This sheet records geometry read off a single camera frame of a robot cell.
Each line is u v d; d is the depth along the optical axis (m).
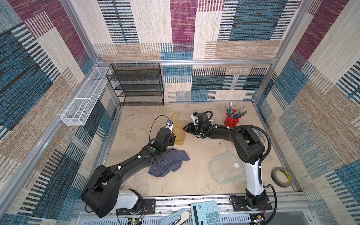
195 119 0.90
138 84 1.09
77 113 0.70
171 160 0.84
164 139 0.65
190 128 0.89
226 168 0.87
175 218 0.68
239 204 0.73
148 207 0.73
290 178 0.81
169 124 0.73
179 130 1.05
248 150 0.55
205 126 0.80
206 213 0.70
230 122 1.02
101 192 0.41
